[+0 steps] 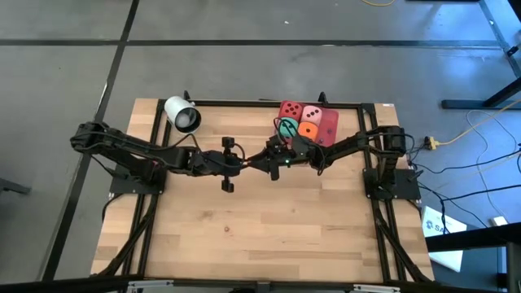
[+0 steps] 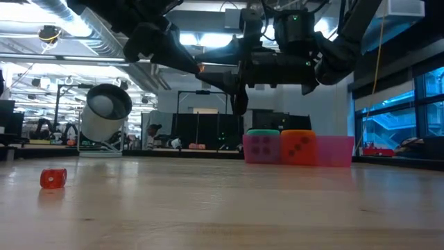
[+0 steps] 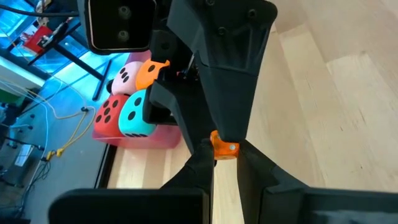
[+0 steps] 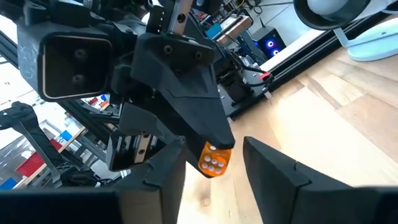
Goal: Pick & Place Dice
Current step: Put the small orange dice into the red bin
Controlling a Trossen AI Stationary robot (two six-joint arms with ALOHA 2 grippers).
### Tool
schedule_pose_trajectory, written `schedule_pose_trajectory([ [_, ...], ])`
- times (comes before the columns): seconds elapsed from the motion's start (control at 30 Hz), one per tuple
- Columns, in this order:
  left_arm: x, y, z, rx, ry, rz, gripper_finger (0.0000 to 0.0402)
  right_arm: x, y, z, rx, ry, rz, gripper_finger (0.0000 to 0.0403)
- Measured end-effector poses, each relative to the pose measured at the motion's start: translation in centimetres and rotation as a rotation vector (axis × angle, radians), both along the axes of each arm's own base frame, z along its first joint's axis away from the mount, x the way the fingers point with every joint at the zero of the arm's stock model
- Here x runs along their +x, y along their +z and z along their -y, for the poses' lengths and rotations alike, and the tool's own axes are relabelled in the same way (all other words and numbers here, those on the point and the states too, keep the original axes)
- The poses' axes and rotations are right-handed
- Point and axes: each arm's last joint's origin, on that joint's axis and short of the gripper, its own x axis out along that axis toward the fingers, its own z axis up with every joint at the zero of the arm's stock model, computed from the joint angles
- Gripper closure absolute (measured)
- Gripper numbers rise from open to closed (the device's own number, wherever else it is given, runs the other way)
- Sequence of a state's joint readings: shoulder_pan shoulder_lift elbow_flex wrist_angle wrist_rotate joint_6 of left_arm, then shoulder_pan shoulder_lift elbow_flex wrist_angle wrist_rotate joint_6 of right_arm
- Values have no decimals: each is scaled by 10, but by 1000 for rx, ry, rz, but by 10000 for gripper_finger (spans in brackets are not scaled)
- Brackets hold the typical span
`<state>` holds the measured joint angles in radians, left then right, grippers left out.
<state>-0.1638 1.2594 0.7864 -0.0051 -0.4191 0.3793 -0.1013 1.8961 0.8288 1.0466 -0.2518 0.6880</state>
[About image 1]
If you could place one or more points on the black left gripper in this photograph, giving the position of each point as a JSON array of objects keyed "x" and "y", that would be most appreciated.
[{"x": 226, "y": 163}]

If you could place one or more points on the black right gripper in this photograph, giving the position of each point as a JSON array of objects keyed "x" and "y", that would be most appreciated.
[{"x": 278, "y": 158}]

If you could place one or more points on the large teal foam die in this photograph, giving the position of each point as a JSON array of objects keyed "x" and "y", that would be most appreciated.
[{"x": 285, "y": 129}]

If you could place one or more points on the large orange foam die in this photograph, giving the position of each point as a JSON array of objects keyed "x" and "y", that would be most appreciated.
[{"x": 308, "y": 130}]

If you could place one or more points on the large red foam die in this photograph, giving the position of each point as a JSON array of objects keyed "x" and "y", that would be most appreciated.
[{"x": 291, "y": 110}]

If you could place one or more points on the large pink foam die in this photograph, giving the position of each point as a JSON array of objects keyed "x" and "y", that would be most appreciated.
[{"x": 311, "y": 114}]

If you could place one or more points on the pink translucent plastic bin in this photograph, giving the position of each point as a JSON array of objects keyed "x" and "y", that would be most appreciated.
[{"x": 329, "y": 122}]

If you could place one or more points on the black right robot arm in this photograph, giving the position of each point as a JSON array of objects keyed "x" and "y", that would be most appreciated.
[{"x": 346, "y": 147}]

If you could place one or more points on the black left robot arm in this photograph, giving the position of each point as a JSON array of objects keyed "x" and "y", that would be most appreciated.
[{"x": 122, "y": 146}]

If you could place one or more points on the white cylindrical container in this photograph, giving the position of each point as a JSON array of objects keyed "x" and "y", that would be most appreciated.
[{"x": 175, "y": 106}]

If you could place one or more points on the white printed cardboard box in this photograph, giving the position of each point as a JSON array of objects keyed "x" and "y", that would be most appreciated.
[{"x": 445, "y": 262}]

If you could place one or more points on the black metal beam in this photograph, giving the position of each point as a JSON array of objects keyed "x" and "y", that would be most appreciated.
[{"x": 468, "y": 240}]

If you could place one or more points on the grey chair base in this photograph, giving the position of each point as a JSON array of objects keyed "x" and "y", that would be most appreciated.
[{"x": 12, "y": 188}]

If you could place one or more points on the small white power adapter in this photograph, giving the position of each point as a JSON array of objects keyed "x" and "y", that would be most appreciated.
[{"x": 499, "y": 221}]

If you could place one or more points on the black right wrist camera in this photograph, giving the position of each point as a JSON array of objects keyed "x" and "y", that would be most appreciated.
[{"x": 301, "y": 148}]

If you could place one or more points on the black aluminium table frame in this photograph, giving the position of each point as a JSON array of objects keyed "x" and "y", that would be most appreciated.
[{"x": 244, "y": 103}]

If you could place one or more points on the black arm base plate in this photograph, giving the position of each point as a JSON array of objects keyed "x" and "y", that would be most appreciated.
[
  {"x": 407, "y": 191},
  {"x": 122, "y": 187}
]

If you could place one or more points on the black desk frame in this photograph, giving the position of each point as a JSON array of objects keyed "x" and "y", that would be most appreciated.
[{"x": 464, "y": 104}]

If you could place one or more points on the black camera rig crossbar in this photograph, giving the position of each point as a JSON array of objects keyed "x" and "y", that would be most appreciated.
[{"x": 61, "y": 288}]

